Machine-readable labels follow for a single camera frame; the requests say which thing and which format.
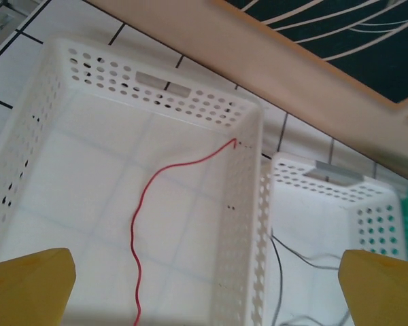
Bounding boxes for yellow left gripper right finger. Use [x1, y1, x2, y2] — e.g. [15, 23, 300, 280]
[339, 249, 408, 326]

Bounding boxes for large white perforated basket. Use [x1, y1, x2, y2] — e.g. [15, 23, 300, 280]
[0, 33, 271, 326]

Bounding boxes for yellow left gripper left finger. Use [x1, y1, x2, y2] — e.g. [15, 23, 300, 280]
[0, 247, 76, 326]

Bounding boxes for black thin cable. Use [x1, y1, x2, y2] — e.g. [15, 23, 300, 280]
[270, 234, 347, 326]

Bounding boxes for bright red thin cable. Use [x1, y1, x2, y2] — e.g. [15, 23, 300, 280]
[129, 137, 239, 326]

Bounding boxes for white basket with grey handles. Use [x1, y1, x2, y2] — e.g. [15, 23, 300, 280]
[258, 152, 408, 326]

